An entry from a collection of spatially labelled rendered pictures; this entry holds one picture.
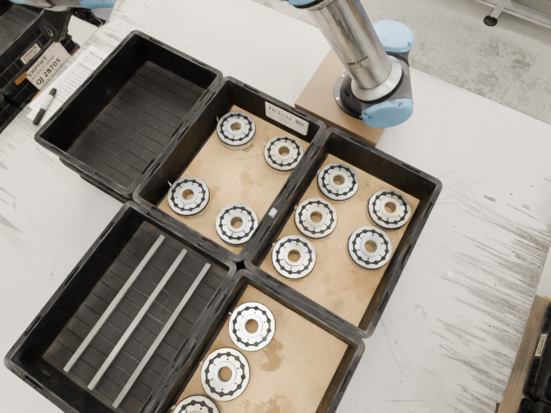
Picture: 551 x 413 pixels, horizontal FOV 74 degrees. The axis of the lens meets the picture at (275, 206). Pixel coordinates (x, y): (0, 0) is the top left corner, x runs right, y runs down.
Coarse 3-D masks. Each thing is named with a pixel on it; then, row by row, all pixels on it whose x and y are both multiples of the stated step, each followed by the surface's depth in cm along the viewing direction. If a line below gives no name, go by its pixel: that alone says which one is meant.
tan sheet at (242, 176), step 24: (264, 120) 101; (216, 144) 99; (192, 168) 96; (216, 168) 96; (240, 168) 96; (264, 168) 96; (216, 192) 94; (240, 192) 94; (264, 192) 94; (216, 216) 92; (216, 240) 90
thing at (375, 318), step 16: (320, 144) 87; (368, 144) 87; (400, 160) 86; (432, 176) 84; (288, 192) 83; (432, 208) 82; (272, 224) 81; (256, 240) 79; (416, 240) 79; (256, 272) 77; (400, 272) 77; (288, 288) 76; (384, 304) 75; (336, 320) 74; (368, 336) 73
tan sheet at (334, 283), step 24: (312, 192) 94; (360, 192) 94; (312, 216) 92; (360, 216) 92; (336, 240) 90; (264, 264) 88; (336, 264) 88; (312, 288) 86; (336, 288) 86; (360, 288) 86; (336, 312) 84; (360, 312) 84
